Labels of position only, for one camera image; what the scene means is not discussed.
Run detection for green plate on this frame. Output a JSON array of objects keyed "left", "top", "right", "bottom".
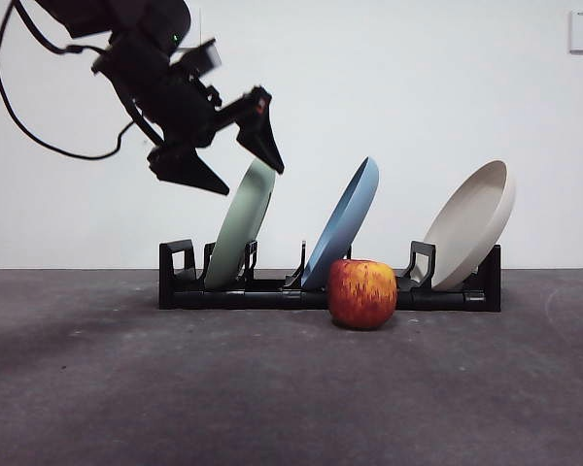
[{"left": 203, "top": 157, "right": 277, "bottom": 288}]

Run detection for red yellow apple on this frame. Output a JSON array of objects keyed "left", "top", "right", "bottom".
[{"left": 326, "top": 258, "right": 398, "bottom": 331}]

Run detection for blue plate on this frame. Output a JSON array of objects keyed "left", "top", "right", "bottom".
[{"left": 301, "top": 155, "right": 381, "bottom": 290}]

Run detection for black plate rack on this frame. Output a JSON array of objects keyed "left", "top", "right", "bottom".
[{"left": 158, "top": 239, "right": 502, "bottom": 313}]

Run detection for beige plate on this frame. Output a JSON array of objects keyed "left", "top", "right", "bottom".
[{"left": 423, "top": 159, "right": 517, "bottom": 292}]

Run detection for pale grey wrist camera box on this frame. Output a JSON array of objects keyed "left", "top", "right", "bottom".
[{"left": 172, "top": 41, "right": 223, "bottom": 77}]

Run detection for short black cable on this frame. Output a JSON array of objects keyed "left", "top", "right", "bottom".
[{"left": 15, "top": 0, "right": 109, "bottom": 55}]

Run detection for long black looping cable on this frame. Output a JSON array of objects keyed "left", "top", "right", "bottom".
[{"left": 0, "top": 0, "right": 137, "bottom": 160}]

